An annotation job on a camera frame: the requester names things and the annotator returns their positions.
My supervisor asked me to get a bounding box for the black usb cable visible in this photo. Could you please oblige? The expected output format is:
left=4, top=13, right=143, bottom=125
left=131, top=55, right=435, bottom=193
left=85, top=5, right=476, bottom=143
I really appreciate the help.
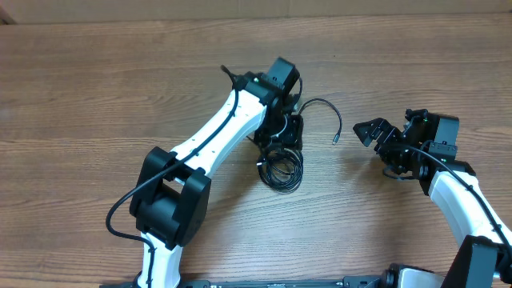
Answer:
left=255, top=98, right=343, bottom=194

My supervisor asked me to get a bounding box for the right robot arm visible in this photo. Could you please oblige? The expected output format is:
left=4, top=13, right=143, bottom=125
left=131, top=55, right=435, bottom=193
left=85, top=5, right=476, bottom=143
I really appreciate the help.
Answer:
left=353, top=110, right=511, bottom=287

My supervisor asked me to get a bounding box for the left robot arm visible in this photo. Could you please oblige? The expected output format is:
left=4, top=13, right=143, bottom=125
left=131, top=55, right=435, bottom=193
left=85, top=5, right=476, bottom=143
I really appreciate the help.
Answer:
left=130, top=58, right=303, bottom=287

